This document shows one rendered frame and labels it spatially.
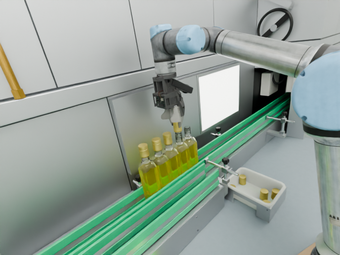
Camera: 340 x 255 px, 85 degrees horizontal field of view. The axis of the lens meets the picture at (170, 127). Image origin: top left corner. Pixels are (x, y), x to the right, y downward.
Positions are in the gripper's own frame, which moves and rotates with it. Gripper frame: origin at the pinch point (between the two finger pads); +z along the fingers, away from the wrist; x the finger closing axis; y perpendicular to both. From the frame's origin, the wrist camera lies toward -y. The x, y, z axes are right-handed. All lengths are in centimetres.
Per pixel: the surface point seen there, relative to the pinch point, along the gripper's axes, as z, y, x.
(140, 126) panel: 0.5, 10.0, -12.0
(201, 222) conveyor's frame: 38.5, 6.9, 15.4
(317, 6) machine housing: -38, -96, 17
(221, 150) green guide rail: 23.4, -24.2, 3.8
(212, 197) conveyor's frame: 30.9, -1.1, 15.3
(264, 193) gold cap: 37, -23, 27
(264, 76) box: 3, -107, -14
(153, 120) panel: 0.5, 3.2, -12.1
